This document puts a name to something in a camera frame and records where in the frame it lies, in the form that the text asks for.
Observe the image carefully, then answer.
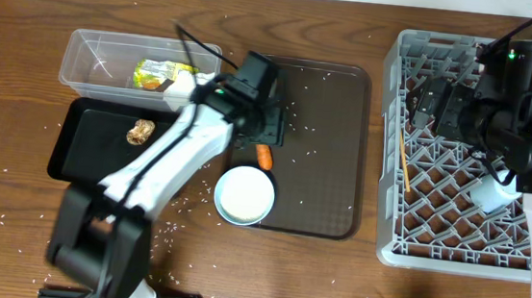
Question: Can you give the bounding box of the clear plastic bin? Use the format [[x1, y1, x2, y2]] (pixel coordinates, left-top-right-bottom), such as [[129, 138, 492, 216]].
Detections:
[[56, 27, 226, 117]]

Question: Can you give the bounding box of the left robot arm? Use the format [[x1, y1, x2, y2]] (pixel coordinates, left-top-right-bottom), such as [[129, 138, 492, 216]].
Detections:
[[46, 51, 284, 298]]

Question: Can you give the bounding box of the grey dishwasher rack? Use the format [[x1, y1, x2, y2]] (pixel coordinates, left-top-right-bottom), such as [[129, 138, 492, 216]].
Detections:
[[376, 29, 531, 283]]

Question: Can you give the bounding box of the wooden chopstick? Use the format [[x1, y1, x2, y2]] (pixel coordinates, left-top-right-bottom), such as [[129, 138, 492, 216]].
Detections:
[[398, 130, 411, 193]]

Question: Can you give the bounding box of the light blue rice bowl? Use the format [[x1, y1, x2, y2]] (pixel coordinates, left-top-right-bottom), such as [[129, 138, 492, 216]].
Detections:
[[214, 166, 276, 226]]

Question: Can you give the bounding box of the light blue cup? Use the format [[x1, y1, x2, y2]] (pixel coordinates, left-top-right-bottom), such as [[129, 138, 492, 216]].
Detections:
[[469, 174, 522, 213]]

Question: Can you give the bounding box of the white napkin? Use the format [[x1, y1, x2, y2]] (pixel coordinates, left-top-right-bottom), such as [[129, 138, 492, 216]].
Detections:
[[163, 70, 215, 112]]

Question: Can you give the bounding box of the orange carrot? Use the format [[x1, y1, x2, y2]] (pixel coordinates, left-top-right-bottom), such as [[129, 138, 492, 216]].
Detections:
[[255, 143, 273, 170]]

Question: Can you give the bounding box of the yellow green snack wrapper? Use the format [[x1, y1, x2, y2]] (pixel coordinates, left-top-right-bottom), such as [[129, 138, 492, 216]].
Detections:
[[132, 59, 199, 90]]

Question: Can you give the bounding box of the brown food scrap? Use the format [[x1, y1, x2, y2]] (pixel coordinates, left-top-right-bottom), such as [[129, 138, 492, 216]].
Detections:
[[126, 119, 156, 145]]

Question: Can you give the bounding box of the brown serving tray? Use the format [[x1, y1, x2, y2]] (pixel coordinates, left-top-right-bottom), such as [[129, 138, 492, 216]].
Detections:
[[257, 56, 371, 240]]

